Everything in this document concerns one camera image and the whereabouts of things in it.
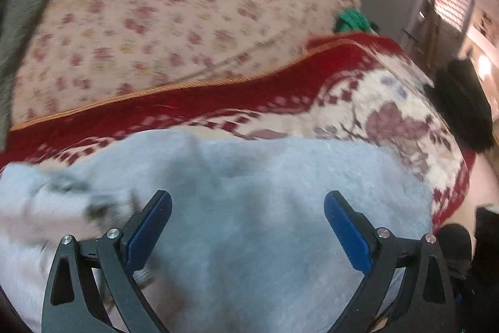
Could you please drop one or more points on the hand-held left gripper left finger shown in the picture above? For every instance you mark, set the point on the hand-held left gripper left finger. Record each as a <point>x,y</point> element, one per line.
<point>150,223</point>

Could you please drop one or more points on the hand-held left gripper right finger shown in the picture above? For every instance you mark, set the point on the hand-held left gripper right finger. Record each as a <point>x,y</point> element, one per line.
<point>347,227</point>

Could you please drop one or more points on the grey pants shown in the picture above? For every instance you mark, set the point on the grey pants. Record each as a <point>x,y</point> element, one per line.
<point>253,208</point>

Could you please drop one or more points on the red floral fleece blanket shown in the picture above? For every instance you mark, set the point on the red floral fleece blanket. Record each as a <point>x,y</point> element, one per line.
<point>390,114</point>

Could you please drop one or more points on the black cloth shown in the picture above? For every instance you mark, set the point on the black cloth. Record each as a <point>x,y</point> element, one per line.
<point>464,103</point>

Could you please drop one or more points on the green object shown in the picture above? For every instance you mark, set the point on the green object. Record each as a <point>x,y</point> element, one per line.
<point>352,21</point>

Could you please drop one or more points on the floral bedsheet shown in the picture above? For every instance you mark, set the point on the floral bedsheet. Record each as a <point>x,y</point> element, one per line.
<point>156,5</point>

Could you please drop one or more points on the dark grey cloth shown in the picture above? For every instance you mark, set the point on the dark grey cloth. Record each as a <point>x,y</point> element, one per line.
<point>23,13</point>

